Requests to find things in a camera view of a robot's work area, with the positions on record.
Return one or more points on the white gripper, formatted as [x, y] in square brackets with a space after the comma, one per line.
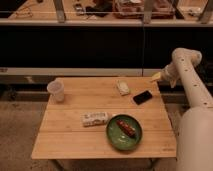
[169, 73]

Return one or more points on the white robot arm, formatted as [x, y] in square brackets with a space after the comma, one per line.
[195, 140]

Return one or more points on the green plate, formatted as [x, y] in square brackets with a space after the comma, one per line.
[118, 139]

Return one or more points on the wooden table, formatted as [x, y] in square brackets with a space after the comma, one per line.
[62, 135]

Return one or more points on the background workbench shelf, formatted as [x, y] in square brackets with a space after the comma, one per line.
[124, 13]

